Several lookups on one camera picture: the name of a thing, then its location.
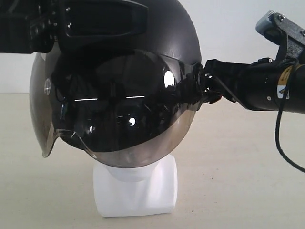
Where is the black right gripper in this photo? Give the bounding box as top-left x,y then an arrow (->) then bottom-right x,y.
204,58 -> 279,110

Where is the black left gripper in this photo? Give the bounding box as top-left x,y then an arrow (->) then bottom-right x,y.
0,0 -> 69,54

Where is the black helmet with tinted visor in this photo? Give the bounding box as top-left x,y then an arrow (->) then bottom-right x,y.
30,0 -> 204,168

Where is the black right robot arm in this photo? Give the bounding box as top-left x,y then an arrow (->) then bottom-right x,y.
204,58 -> 305,114

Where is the white foam mannequin head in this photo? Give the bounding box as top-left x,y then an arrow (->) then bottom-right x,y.
93,155 -> 178,218

